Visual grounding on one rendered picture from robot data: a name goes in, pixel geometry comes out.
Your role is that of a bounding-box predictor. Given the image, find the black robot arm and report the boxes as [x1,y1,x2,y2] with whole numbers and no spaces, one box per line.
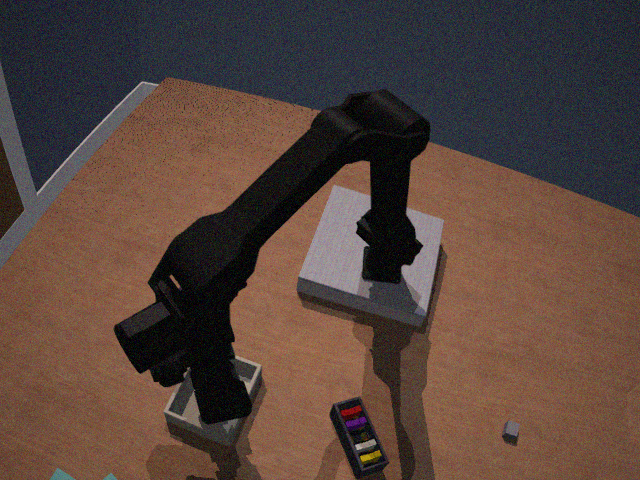
[113,89,430,387]

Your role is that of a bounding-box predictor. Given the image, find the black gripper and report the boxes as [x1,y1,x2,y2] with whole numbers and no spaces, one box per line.
[186,322,252,424]

